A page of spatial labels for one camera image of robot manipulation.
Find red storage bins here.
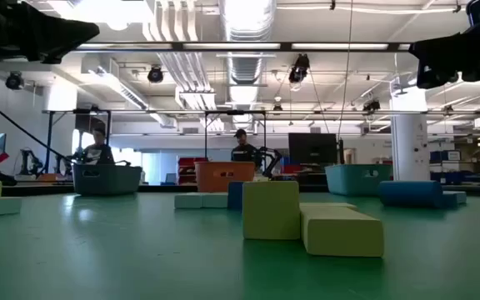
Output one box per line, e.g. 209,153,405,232
177,156,208,185

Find orange plastic bin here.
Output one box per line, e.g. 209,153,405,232
194,161,257,194

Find blue storage bins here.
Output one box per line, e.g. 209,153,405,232
429,149,463,163

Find silver ceiling air duct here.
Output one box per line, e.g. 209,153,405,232
218,0,278,130

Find black table frame rail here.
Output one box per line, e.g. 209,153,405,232
0,182,480,198

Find black overhead frame bar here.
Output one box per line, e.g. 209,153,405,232
72,40,413,53

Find teal plastic bin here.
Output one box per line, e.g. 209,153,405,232
324,163,393,197

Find black computer monitor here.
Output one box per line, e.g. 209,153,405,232
287,132,338,166

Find grey plastic bin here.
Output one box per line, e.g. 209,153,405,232
72,162,143,197

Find person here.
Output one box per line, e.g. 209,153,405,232
79,123,117,166
230,128,263,163

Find long yellow-green block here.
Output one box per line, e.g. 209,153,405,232
299,205,385,258

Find blue cylinder block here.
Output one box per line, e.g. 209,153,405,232
377,179,446,209

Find black metal station frame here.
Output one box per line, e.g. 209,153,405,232
203,109,268,162
42,107,113,175

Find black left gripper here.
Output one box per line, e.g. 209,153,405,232
0,0,101,65

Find thin hanging cable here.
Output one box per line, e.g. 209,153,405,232
336,0,354,142

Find white round pillar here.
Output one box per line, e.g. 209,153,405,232
390,87,431,183

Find square yellow-green block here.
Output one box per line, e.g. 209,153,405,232
242,180,302,241

